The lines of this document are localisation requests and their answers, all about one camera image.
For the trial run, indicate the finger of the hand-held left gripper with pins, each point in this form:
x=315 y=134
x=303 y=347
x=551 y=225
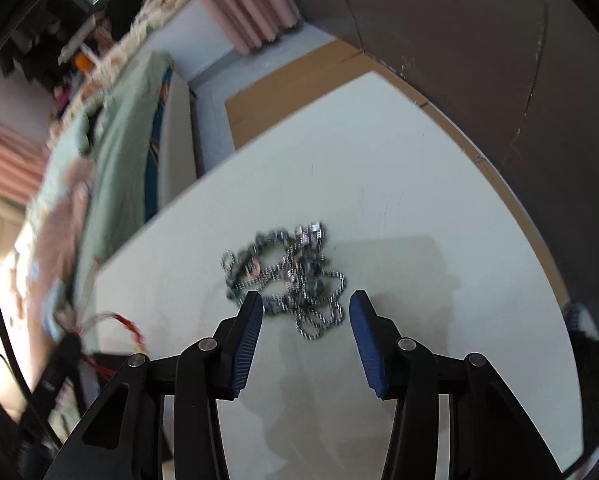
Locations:
x=61 y=365

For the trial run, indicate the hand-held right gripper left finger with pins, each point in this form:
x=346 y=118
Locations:
x=244 y=350

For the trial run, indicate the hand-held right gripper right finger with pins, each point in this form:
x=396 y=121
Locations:
x=369 y=350

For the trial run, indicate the pink printed fleece blanket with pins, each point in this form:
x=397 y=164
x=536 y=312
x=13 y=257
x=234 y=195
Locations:
x=69 y=210

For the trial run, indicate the bed with green sheet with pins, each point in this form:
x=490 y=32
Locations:
x=124 y=160

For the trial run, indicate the pink curtain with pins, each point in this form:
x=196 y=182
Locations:
x=4 y=155
x=244 y=0

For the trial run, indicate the flat brown cardboard sheet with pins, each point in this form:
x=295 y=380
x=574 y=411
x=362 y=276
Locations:
x=289 y=85

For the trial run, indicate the dark hanging clothes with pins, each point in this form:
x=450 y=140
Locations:
x=39 y=45

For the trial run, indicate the printed window seat cushion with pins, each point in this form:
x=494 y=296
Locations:
x=129 y=45

